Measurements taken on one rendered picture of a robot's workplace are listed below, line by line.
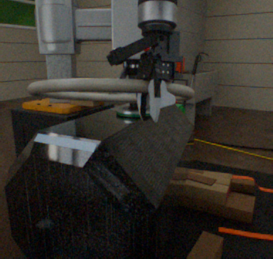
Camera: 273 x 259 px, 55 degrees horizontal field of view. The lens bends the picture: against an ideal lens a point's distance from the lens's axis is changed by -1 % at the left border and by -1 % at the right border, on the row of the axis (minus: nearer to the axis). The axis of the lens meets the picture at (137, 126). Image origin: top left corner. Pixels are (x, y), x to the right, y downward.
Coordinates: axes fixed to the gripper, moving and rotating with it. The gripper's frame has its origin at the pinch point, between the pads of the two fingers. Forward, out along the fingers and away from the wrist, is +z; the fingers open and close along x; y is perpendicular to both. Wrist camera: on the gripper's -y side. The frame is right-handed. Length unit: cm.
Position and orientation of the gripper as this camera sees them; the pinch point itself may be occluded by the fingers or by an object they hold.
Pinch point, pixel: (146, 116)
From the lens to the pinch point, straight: 60.5
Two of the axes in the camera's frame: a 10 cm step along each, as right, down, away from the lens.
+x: -4.2, -0.6, 9.0
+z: -0.2, 10.0, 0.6
